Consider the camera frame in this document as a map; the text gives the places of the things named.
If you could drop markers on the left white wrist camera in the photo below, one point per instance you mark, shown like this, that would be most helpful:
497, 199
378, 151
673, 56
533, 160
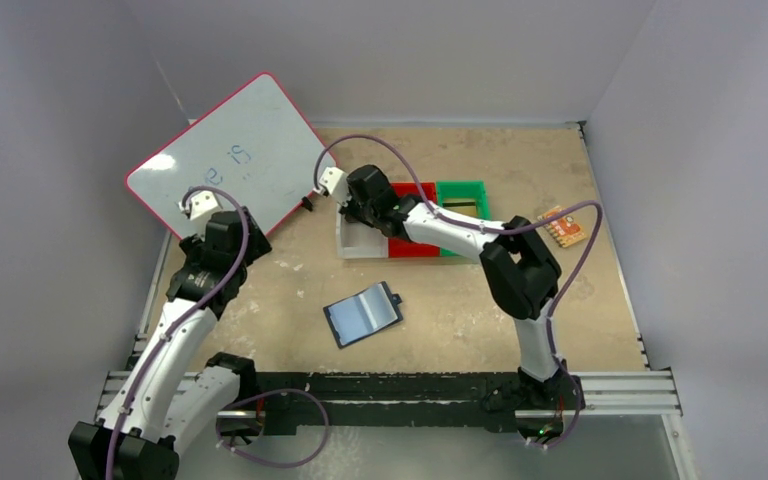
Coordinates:
199, 205

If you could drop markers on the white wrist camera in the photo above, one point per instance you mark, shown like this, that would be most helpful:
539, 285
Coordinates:
333, 183
199, 205

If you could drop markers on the green plastic bin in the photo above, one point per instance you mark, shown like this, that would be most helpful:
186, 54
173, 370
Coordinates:
464, 190

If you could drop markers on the white plastic bin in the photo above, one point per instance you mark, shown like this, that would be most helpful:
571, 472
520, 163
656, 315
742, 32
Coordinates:
356, 240

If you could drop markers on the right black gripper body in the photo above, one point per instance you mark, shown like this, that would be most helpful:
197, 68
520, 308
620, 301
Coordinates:
321, 198

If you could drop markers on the red plastic bin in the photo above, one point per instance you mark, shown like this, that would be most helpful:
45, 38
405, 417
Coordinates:
399, 248

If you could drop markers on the blue leather card holder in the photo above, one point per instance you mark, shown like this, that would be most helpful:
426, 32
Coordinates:
363, 314

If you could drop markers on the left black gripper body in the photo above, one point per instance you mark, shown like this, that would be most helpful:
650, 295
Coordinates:
257, 246

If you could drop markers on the orange card with pattern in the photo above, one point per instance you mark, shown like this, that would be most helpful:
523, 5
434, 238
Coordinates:
566, 231

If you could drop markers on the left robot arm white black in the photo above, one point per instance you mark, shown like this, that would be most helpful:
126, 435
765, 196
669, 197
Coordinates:
148, 425

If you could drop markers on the whiteboard with pink frame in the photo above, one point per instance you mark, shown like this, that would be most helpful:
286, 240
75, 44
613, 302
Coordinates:
255, 145

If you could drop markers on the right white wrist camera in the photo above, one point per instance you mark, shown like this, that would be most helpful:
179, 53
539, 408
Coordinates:
333, 183

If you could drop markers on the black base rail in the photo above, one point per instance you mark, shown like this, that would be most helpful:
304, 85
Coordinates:
278, 403

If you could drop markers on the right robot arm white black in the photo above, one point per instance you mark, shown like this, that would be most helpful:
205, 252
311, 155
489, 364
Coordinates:
521, 273

